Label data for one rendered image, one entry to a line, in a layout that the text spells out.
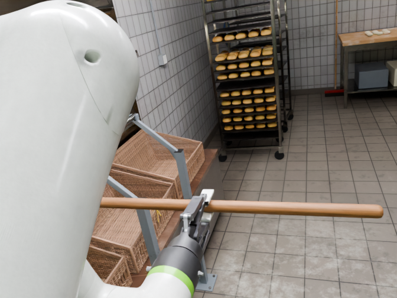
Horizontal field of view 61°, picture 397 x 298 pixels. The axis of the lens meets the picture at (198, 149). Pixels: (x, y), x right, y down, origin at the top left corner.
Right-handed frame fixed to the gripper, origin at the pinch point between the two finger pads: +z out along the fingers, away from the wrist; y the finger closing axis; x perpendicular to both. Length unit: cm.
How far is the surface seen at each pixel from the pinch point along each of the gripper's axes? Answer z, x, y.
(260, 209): -1.4, 13.7, -0.1
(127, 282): 25, -51, 59
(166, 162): 143, -80, 60
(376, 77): 426, 111, 81
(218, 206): -1.2, 3.4, -0.6
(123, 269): 24, -51, 51
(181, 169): 83, -42, 35
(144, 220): 35, -42, 33
